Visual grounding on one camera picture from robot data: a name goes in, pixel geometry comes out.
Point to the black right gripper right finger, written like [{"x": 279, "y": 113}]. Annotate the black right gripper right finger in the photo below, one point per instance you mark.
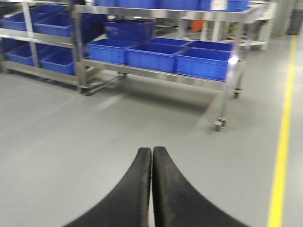
[{"x": 176, "y": 203}]

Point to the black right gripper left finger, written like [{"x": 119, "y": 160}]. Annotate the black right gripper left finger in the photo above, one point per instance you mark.
[{"x": 127, "y": 205}]

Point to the blue bin front right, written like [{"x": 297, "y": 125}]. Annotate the blue bin front right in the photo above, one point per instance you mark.
[{"x": 203, "y": 64}]

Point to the blue bin front middle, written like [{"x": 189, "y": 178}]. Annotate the blue bin front middle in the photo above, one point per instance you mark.
[{"x": 158, "y": 57}]

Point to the blue bin front left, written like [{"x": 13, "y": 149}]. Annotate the blue bin front left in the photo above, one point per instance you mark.
[{"x": 110, "y": 50}]

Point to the dark blue stacked bin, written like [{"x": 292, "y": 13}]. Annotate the dark blue stacked bin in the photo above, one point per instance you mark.
[{"x": 130, "y": 30}]

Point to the steel shelf cart with casters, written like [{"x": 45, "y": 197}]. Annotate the steel shelf cart with casters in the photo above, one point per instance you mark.
[{"x": 237, "y": 61}]

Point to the steel shelf rack left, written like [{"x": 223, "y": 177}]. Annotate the steel shelf rack left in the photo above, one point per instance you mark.
[{"x": 84, "y": 79}]

